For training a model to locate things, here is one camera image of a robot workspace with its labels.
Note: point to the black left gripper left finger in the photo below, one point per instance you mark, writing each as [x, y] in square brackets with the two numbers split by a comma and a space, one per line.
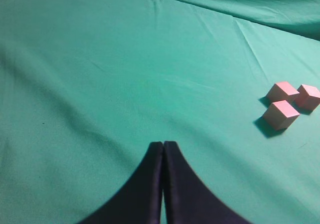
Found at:
[139, 199]

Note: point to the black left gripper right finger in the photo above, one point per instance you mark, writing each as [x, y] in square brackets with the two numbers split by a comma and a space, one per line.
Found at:
[187, 199]

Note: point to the pink cube placed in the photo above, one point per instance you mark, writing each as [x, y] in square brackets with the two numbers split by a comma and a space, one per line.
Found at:
[308, 97]
[282, 91]
[280, 115]

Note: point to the green cloth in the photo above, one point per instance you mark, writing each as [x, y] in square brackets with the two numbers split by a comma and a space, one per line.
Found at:
[86, 85]

